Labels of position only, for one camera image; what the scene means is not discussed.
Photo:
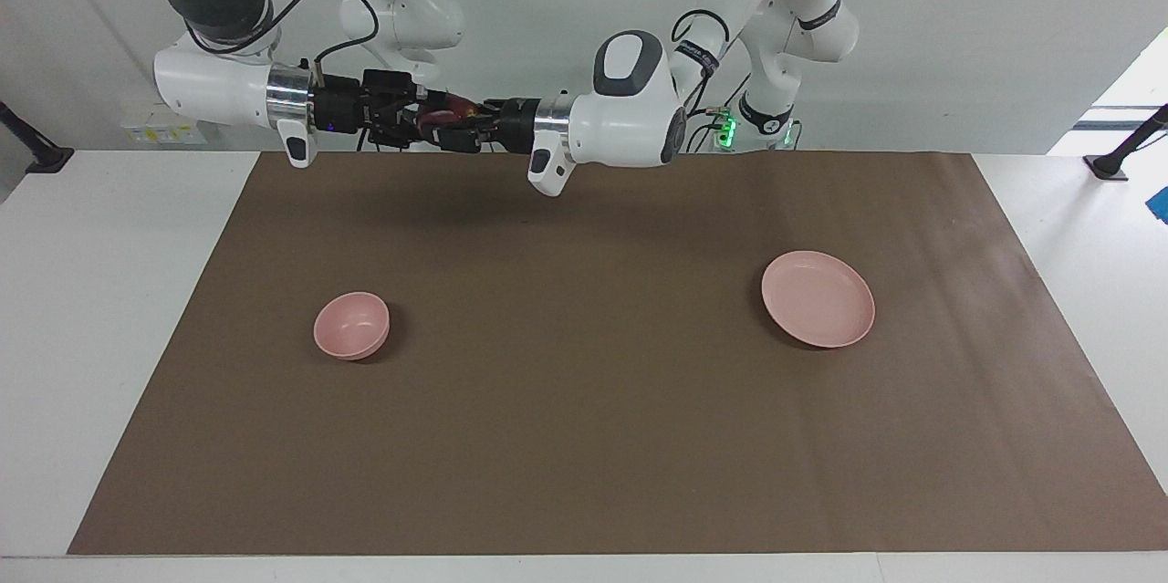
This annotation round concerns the black mounting stand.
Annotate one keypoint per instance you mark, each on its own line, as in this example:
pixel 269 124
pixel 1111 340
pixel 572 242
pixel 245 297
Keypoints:
pixel 41 159
pixel 1118 159

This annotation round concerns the pink plate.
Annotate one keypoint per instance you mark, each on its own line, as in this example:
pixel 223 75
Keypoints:
pixel 817 300

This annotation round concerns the brown paper table mat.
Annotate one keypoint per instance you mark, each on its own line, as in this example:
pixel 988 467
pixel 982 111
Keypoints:
pixel 584 437

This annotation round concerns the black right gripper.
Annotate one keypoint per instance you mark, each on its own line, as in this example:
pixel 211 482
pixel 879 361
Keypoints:
pixel 342 104

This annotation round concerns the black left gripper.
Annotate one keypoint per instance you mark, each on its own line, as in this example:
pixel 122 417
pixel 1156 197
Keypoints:
pixel 518 122

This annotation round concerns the red apple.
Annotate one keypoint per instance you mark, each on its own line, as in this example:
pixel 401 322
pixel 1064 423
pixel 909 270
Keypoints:
pixel 445 115

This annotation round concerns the pink bowl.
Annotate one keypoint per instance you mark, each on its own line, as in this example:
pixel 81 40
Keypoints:
pixel 351 327

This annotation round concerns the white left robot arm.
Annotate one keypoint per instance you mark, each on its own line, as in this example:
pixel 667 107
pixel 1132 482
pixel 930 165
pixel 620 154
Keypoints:
pixel 630 109

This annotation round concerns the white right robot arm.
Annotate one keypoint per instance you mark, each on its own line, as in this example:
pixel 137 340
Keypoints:
pixel 210 86

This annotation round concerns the white wall socket box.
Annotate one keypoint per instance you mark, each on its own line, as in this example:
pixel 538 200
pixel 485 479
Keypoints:
pixel 146 134

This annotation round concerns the blue object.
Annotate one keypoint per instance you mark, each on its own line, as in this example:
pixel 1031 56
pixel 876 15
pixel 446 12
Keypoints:
pixel 1161 204

